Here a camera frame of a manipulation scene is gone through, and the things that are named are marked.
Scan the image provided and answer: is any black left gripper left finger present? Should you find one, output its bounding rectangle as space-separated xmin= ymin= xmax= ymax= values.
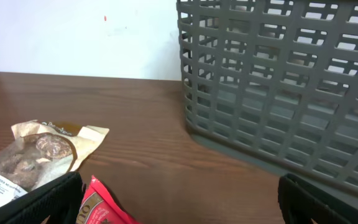
xmin=0 ymin=172 xmax=84 ymax=224

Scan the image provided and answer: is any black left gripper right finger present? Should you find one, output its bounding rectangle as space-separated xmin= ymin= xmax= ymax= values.
xmin=278 ymin=174 xmax=358 ymax=224

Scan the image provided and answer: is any red and gold pasta packet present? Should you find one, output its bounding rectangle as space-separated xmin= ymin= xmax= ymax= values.
xmin=75 ymin=176 xmax=140 ymax=224

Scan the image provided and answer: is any dried mushroom clear bag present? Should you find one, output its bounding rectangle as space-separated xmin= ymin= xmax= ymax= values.
xmin=0 ymin=120 xmax=109 ymax=207

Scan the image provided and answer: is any grey plastic lattice basket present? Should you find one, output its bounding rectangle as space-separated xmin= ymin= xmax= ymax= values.
xmin=177 ymin=0 xmax=358 ymax=196

